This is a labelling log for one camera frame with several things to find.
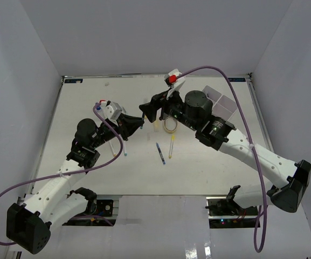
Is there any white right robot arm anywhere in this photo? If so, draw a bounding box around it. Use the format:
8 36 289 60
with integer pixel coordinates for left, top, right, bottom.
139 90 311 215

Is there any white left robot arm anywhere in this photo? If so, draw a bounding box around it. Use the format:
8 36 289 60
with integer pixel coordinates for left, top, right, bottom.
6 113 144 254

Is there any yellow tipped white pen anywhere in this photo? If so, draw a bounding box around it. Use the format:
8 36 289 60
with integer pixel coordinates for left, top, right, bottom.
168 134 175 159

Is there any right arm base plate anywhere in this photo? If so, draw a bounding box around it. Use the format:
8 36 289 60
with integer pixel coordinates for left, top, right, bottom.
205 185 260 229

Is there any teal tipped white pen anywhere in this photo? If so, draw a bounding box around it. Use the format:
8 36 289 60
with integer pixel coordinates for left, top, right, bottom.
123 140 128 156

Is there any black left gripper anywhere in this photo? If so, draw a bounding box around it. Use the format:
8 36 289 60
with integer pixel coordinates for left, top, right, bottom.
91 113 144 149

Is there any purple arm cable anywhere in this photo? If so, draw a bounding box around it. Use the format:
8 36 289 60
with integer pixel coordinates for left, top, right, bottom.
176 65 268 254
0 104 126 245

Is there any orange tipped white pen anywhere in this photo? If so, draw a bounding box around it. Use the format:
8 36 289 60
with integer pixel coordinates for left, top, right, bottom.
108 141 117 157

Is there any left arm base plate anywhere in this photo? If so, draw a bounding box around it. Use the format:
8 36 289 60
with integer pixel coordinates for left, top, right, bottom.
63 200 119 227

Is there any blue pen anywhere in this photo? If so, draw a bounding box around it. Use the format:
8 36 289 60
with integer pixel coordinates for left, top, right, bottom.
156 142 166 165

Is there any blue capped small marker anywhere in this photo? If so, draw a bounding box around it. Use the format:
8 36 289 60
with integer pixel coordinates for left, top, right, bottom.
96 102 101 113

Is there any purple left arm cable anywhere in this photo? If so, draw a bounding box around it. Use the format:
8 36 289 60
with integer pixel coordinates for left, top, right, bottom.
0 104 126 245

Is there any green pen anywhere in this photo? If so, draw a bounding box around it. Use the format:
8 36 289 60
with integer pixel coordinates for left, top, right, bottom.
140 113 145 129

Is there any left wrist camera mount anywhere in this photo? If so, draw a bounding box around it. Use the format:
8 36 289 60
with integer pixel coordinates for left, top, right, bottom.
98 100 126 125

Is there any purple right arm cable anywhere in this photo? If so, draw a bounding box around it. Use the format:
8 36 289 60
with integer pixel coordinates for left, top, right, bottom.
176 65 268 254

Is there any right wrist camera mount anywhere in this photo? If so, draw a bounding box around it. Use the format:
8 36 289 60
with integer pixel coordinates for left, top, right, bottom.
164 69 185 100

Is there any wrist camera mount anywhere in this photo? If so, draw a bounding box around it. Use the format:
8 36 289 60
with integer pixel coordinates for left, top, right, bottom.
98 100 126 125
164 69 185 100

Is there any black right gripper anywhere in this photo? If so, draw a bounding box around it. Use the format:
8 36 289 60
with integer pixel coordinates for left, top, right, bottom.
139 86 199 132

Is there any white divided organizer box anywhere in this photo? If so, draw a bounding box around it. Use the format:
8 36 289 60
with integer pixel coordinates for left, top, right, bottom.
202 85 238 120

